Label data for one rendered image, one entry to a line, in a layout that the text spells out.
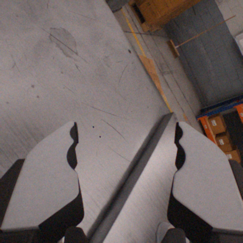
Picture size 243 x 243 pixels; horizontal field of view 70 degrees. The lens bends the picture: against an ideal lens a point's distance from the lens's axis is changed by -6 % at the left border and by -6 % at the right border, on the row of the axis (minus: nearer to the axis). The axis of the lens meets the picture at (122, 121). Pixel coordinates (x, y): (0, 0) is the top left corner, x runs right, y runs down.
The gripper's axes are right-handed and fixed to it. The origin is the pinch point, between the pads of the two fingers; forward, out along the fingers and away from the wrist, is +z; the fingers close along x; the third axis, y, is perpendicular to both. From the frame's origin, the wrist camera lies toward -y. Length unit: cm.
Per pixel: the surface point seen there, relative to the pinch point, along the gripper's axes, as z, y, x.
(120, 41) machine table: 76, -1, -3
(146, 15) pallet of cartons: 339, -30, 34
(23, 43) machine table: 36.8, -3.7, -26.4
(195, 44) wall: 433, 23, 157
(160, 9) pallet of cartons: 328, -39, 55
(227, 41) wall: 398, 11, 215
